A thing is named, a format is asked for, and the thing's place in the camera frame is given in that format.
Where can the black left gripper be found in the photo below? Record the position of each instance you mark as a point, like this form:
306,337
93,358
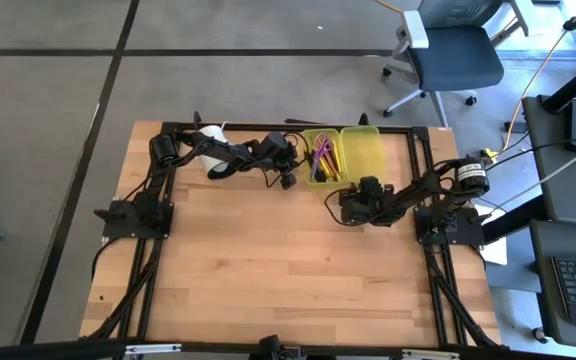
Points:
278,150

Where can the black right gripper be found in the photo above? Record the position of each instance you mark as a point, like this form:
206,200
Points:
365,210

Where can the purple scissors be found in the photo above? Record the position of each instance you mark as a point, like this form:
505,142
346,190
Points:
322,150

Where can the translucent yellow-green supply box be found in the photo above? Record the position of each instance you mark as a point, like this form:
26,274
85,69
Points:
365,155

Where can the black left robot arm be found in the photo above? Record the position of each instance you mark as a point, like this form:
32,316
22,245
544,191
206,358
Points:
165,150

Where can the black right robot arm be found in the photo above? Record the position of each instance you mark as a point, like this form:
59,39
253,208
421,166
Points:
418,192

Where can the white paper sheet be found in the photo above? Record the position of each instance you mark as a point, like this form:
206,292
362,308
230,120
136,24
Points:
495,250

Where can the grey office chair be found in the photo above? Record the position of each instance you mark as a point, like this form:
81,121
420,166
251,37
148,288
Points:
455,57

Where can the dark grey side desk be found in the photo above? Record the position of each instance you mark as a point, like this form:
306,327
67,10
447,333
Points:
548,165

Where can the dark grey keyboard desk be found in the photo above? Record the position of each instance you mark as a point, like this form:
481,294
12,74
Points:
543,300

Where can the black bar with silver brackets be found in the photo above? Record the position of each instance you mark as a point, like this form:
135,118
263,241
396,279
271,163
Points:
43,350

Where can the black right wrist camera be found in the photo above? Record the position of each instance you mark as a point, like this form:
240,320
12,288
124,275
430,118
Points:
370,186

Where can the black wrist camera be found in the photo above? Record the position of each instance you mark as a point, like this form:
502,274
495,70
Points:
370,186
288,180

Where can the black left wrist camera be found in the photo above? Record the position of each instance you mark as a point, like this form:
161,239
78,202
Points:
288,180

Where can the black metal table frame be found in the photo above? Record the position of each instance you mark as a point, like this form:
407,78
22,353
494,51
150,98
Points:
418,127

